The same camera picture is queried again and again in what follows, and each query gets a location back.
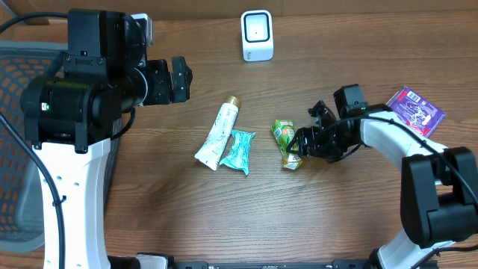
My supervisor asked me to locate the green juice pouch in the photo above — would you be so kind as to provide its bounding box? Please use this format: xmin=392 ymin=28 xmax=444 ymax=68
xmin=271 ymin=120 xmax=302 ymax=170

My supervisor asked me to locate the teal snack wrapper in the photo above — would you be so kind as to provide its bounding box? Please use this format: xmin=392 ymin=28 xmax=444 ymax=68
xmin=220 ymin=129 xmax=255 ymax=176

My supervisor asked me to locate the white tube gold cap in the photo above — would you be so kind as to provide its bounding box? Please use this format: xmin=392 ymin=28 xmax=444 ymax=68
xmin=194 ymin=96 xmax=240 ymax=170

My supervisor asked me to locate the purple pad package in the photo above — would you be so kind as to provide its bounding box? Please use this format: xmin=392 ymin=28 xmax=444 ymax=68
xmin=386 ymin=86 xmax=447 ymax=138

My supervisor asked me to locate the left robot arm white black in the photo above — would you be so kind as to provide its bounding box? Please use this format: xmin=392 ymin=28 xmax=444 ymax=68
xmin=21 ymin=9 xmax=193 ymax=268

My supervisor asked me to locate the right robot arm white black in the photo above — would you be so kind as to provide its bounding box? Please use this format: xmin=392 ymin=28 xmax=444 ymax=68
xmin=286 ymin=84 xmax=477 ymax=268

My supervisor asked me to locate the white barcode scanner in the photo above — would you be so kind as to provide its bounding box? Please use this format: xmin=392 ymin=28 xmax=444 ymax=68
xmin=240 ymin=10 xmax=274 ymax=62

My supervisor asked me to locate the black mesh basket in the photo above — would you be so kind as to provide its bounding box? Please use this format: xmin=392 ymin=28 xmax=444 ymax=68
xmin=0 ymin=40 xmax=120 ymax=254

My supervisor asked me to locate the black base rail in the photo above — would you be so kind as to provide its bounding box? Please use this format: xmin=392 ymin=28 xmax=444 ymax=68
xmin=168 ymin=259 xmax=370 ymax=269

